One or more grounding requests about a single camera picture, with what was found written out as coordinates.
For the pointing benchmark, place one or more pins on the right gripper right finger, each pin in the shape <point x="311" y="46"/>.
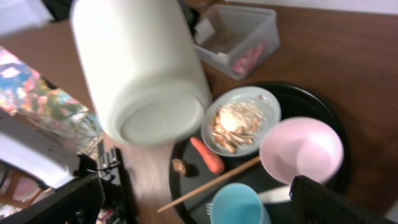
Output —
<point x="312" y="202"/>

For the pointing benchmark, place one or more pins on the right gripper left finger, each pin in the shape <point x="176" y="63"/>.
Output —
<point x="79" y="201"/>

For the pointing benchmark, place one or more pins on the pink bowl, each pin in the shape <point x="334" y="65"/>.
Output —
<point x="301" y="146"/>

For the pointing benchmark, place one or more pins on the blue plastic cup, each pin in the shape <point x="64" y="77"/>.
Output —
<point x="244" y="214"/>

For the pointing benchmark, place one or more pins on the food scraps pile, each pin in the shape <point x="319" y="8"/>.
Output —
<point x="237" y="123"/>

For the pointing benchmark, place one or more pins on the grey plate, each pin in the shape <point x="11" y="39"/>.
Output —
<point x="268" y="103"/>

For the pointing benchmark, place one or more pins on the cream plastic cup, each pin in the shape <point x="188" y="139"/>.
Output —
<point x="141" y="68"/>

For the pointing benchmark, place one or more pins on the red snack wrapper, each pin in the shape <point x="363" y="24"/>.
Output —
<point x="248" y="60"/>

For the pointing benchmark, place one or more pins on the clear plastic waste bin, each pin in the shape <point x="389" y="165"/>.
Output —
<point x="225" y="32"/>

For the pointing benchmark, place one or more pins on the white plastic fork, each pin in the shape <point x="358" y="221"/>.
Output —
<point x="273" y="196"/>

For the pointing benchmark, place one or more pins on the wooden chopstick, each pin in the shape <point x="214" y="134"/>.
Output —
<point x="217" y="180"/>

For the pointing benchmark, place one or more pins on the orange carrot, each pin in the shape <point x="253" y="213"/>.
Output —
<point x="212" y="160"/>

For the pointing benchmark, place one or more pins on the ginger root piece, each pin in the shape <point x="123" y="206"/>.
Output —
<point x="180" y="166"/>

